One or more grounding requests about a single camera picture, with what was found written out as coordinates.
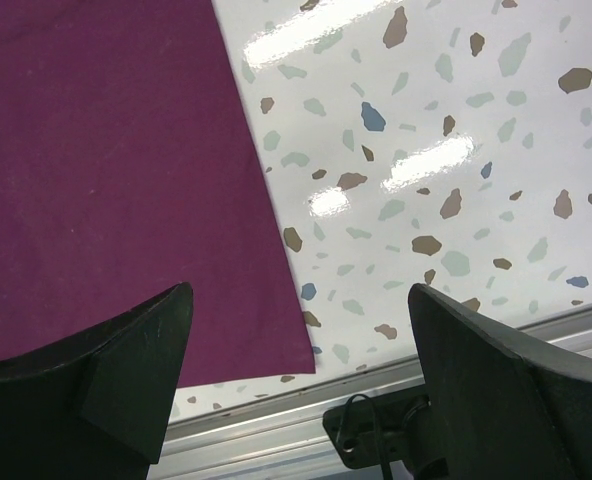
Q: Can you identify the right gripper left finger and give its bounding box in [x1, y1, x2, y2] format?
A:
[0, 283, 193, 479]

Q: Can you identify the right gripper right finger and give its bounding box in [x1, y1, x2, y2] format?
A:
[408, 284, 592, 479]

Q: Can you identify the purple cloth wrap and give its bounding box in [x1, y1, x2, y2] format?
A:
[0, 0, 315, 387]

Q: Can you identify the aluminium rail frame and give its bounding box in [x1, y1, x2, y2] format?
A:
[148, 297, 592, 480]

